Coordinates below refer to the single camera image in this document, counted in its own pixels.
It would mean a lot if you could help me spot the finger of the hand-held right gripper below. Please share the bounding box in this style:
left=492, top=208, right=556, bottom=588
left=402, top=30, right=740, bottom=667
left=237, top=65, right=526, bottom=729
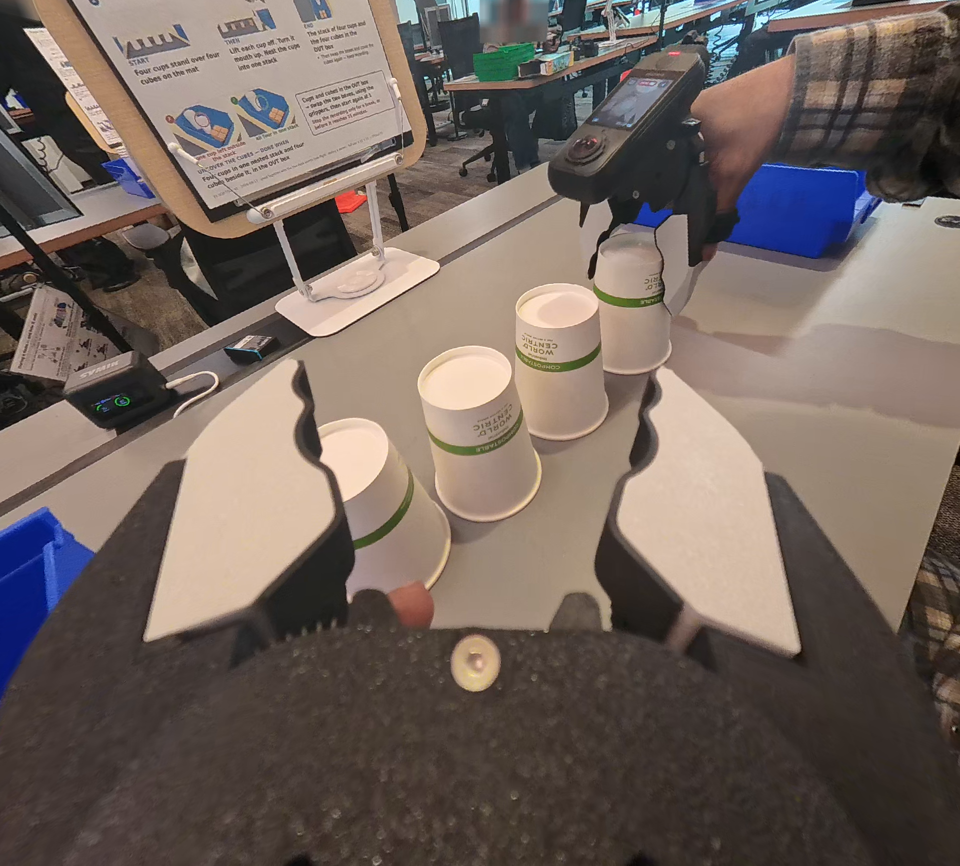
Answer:
left=579, top=201, right=615, bottom=281
left=660, top=208, right=705, bottom=320

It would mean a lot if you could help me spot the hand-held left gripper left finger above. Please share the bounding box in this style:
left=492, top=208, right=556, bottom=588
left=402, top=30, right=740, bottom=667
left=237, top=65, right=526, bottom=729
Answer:
left=142, top=359, right=356, bottom=644

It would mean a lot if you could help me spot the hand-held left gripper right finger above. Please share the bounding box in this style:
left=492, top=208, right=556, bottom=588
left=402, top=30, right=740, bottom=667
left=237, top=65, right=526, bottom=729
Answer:
left=596, top=367, right=804, bottom=659

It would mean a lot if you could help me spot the white paper cup green band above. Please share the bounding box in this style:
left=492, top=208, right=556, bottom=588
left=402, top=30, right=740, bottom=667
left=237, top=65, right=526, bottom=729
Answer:
left=514, top=283, right=610, bottom=441
left=417, top=346, right=543, bottom=524
left=592, top=234, right=673, bottom=376
left=318, top=418, right=453, bottom=601

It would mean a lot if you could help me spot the blue plastic bin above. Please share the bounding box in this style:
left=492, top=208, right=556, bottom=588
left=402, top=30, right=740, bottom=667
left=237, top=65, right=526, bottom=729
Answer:
left=0, top=506, right=99, bottom=702
left=720, top=163, right=882, bottom=260

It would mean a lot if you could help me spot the person's right forearm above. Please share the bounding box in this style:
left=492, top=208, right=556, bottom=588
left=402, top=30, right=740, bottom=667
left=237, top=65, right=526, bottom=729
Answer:
left=772, top=2, right=960, bottom=201

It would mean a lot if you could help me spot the person's right hand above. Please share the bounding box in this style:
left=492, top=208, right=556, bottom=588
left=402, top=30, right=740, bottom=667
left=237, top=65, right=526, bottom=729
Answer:
left=688, top=55, right=798, bottom=211

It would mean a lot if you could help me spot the small black battery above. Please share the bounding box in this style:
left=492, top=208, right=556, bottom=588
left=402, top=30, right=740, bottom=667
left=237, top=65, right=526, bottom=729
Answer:
left=223, top=334, right=280, bottom=365

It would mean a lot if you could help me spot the green plastic crate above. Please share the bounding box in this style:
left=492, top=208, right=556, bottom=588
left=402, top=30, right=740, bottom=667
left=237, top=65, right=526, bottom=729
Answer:
left=474, top=43, right=537, bottom=78

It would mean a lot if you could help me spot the black battery charger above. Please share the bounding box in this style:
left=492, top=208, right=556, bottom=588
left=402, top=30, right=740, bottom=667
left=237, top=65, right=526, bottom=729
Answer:
left=62, top=350, right=177, bottom=430

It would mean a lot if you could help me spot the person in plaid shirt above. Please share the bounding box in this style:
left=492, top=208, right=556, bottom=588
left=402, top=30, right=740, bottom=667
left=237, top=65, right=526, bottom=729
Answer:
left=900, top=547, right=960, bottom=713

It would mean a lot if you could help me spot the printed pamphlet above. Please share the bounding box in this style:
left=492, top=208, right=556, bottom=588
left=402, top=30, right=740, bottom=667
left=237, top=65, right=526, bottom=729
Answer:
left=11, top=285, right=121, bottom=383

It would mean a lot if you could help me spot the white instruction sheet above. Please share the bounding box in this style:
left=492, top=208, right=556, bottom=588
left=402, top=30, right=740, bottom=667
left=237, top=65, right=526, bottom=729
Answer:
left=7, top=0, right=417, bottom=211

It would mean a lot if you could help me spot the white charger cable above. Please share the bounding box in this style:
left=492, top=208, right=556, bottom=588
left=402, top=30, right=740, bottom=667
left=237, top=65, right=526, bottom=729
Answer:
left=168, top=371, right=221, bottom=417

